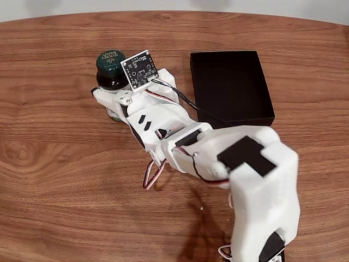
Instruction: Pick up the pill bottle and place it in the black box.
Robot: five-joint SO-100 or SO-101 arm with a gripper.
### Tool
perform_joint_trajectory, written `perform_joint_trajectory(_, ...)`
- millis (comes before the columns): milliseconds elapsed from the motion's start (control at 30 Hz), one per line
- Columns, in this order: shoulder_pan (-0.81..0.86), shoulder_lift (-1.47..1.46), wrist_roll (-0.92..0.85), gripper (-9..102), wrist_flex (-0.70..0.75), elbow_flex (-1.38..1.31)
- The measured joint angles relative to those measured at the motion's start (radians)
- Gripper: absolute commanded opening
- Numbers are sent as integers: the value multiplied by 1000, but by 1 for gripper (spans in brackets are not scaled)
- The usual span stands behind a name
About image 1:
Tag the black shallow box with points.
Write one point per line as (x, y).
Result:
(231, 87)

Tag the camera board on white mount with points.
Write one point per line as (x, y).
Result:
(137, 69)

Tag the dark green pill bottle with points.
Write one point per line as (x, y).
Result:
(109, 71)

